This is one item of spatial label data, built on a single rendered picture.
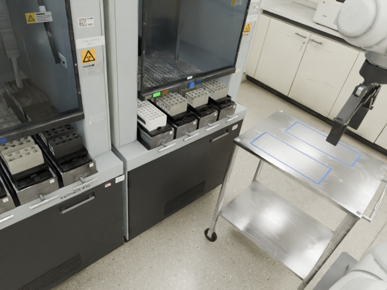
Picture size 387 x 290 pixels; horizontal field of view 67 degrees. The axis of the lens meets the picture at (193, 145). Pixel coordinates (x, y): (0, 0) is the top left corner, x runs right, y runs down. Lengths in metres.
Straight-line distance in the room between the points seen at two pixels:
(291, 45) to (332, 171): 2.28
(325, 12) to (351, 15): 2.73
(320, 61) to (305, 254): 2.15
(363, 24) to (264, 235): 1.34
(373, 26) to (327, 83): 2.79
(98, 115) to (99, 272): 0.96
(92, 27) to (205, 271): 1.41
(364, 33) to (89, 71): 0.85
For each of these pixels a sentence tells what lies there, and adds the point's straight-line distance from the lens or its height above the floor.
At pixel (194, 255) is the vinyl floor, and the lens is 1.91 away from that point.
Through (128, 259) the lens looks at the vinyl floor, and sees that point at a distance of 1.87.
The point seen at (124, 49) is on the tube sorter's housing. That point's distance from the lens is 1.16.
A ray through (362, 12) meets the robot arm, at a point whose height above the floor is 1.53.
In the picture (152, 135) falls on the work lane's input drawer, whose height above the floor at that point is 0.81.
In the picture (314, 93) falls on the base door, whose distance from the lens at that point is 3.47.
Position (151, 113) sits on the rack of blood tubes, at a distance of 1.40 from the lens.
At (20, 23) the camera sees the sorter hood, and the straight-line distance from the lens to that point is 0.98.
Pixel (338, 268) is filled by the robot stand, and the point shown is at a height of 0.70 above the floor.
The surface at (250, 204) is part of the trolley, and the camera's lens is 1.85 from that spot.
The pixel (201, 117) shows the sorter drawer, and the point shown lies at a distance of 1.51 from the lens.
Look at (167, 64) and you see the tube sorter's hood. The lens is 1.30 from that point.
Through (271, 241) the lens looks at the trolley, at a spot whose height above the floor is 0.28.
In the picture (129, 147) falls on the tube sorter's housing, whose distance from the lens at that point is 1.39.
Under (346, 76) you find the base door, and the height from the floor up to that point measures 0.56.
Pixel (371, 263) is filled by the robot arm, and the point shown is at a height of 0.92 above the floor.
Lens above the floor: 1.63
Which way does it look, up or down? 38 degrees down
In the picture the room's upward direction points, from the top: 10 degrees clockwise
